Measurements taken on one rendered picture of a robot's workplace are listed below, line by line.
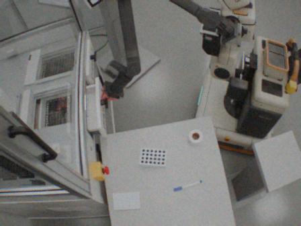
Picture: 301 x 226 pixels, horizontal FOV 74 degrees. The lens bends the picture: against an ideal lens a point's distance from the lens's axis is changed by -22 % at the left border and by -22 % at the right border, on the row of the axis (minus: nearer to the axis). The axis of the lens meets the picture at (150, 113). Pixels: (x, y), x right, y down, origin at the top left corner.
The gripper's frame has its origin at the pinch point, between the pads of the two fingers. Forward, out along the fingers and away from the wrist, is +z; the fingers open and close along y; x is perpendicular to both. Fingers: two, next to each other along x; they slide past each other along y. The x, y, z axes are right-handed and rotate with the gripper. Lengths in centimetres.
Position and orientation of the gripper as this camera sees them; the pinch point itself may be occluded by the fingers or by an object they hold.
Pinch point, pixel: (105, 98)
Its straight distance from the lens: 123.7
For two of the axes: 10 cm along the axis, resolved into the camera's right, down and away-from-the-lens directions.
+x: 1.7, 8.6, -4.8
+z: -6.2, 4.7, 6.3
